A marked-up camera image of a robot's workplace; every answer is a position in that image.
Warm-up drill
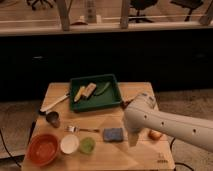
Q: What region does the black office chair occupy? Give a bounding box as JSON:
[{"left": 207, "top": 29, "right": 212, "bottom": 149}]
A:
[{"left": 129, "top": 0, "right": 158, "bottom": 23}]

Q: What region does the green small cup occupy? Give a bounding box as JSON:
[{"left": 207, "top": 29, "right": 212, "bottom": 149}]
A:
[{"left": 79, "top": 137, "right": 95, "bottom": 154}]

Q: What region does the blue sponge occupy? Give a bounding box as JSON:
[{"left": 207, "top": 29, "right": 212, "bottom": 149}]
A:
[{"left": 103, "top": 128, "right": 124, "bottom": 142}]

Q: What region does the tan bread piece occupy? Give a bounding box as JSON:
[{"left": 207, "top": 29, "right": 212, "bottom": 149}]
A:
[{"left": 82, "top": 83, "right": 96, "bottom": 99}]

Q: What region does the black cable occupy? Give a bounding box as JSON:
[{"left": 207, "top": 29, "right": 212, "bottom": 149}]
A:
[
  {"left": 0, "top": 120, "right": 37, "bottom": 169},
  {"left": 169, "top": 137, "right": 195, "bottom": 171}
]

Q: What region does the white handled knife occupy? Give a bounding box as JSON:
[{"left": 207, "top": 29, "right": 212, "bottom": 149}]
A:
[{"left": 39, "top": 93, "right": 70, "bottom": 115}]

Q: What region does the wooden table leg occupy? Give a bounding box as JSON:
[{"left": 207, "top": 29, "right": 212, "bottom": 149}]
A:
[
  {"left": 120, "top": 0, "right": 131, "bottom": 29},
  {"left": 56, "top": 0, "right": 70, "bottom": 31}
]

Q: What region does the wooden table leg middle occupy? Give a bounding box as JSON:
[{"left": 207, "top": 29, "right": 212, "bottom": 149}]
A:
[{"left": 120, "top": 0, "right": 131, "bottom": 29}]

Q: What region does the wooden table leg left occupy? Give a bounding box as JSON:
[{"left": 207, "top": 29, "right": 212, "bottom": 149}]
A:
[{"left": 56, "top": 0, "right": 70, "bottom": 31}]

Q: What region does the green pepper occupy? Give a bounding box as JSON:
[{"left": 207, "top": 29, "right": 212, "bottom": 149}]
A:
[{"left": 94, "top": 82, "right": 110, "bottom": 96}]

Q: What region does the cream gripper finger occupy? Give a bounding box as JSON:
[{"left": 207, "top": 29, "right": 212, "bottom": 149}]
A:
[{"left": 127, "top": 133, "right": 139, "bottom": 147}]

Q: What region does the black cable right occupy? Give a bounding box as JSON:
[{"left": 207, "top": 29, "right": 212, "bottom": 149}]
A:
[{"left": 169, "top": 137, "right": 195, "bottom": 171}]

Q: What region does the dark metal cup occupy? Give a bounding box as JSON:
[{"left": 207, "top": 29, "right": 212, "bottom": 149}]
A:
[{"left": 46, "top": 111, "right": 60, "bottom": 128}]

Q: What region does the white small bowl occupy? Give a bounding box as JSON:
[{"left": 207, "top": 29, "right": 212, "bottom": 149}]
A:
[{"left": 60, "top": 134, "right": 79, "bottom": 154}]

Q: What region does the yellow corn cob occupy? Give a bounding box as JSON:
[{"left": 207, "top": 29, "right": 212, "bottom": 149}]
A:
[{"left": 74, "top": 86, "right": 85, "bottom": 102}]

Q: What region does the red bowl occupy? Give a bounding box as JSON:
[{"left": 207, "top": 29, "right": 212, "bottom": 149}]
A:
[{"left": 27, "top": 134, "right": 59, "bottom": 167}]

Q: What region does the black cable left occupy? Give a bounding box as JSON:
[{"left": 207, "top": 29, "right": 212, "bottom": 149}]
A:
[{"left": 0, "top": 120, "right": 37, "bottom": 169}]

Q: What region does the green tray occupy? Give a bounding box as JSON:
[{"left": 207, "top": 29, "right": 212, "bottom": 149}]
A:
[{"left": 70, "top": 74, "right": 122, "bottom": 113}]

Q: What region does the yellow orange fruit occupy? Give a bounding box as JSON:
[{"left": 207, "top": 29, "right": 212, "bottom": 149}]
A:
[{"left": 148, "top": 130, "right": 163, "bottom": 141}]

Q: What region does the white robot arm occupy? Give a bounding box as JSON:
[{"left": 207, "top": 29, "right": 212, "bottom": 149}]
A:
[{"left": 123, "top": 93, "right": 213, "bottom": 152}]

